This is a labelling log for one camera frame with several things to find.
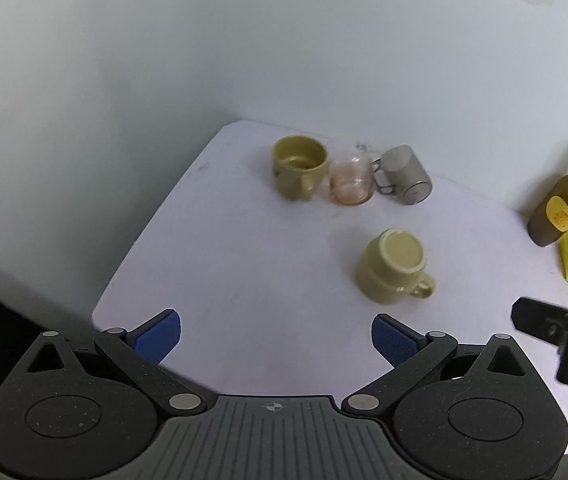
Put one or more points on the grey metal cup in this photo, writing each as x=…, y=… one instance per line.
x=405, y=175

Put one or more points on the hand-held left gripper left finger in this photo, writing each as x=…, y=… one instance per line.
x=156, y=339

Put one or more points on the beige ceramic cup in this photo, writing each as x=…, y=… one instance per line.
x=395, y=266

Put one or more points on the dark glass bottle yellow label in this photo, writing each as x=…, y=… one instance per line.
x=561, y=207

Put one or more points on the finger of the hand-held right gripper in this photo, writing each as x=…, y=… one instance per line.
x=539, y=316

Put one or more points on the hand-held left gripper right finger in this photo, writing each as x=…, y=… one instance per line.
x=392, y=341

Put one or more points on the clear pinkish glass cup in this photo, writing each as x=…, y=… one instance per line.
x=350, y=181

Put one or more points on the olive green ceramic cup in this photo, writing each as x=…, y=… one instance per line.
x=298, y=166

